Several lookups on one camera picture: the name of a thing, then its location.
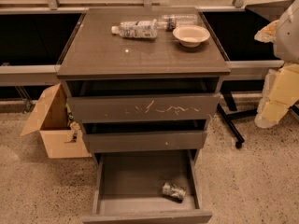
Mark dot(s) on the clear bottle dark label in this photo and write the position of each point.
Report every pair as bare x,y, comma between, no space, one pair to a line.
169,22

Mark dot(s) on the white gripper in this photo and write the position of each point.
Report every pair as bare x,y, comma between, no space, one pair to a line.
288,39

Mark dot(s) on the middle grey drawer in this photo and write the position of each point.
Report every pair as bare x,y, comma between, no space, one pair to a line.
125,142

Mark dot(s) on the bottom grey open drawer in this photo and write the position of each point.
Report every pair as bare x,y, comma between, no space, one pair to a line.
129,189

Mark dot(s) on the items inside cardboard box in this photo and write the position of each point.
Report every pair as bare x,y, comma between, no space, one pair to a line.
71,123

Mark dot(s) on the metal window ledge rail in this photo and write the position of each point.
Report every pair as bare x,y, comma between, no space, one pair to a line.
29,75

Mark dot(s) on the dark grey drawer cabinet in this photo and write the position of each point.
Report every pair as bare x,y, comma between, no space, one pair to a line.
99,63

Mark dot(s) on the labelled clear water bottle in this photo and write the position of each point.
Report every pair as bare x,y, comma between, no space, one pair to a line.
136,29

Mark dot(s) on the open cardboard box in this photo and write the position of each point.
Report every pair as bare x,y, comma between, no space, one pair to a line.
49,118

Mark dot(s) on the white paper bowl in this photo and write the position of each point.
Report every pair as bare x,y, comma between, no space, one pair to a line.
191,36

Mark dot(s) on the green silver 7up can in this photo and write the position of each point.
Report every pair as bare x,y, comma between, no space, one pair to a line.
174,191

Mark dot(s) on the top grey drawer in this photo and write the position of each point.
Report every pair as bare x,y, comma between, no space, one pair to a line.
143,107

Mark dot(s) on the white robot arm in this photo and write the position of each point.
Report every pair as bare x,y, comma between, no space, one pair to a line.
286,46

